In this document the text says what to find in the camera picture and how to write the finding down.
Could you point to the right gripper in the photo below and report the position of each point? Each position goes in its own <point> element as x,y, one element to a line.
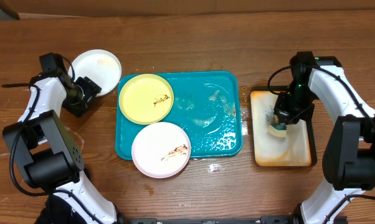
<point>282,111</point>

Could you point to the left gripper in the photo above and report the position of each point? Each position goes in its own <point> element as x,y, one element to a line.
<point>92,89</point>

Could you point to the green yellow sponge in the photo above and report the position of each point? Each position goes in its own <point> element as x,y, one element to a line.
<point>278,129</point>

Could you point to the white plate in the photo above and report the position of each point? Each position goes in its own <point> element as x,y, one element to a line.
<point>161,150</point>
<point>101,66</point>

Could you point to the yellow plate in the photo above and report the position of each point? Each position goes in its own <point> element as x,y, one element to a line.
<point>146,99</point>

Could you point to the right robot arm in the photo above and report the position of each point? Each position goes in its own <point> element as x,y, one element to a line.
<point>349,159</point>

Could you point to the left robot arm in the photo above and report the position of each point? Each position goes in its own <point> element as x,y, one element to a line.
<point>44,158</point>

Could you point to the black tray with soapy water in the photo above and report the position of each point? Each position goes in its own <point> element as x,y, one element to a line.
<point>296,149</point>

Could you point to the teal plastic tray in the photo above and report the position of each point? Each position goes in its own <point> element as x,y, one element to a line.
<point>207,107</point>

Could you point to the black knit cloth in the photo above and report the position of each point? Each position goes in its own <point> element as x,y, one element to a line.
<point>57,211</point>

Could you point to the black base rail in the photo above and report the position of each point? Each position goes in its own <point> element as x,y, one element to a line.
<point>206,221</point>

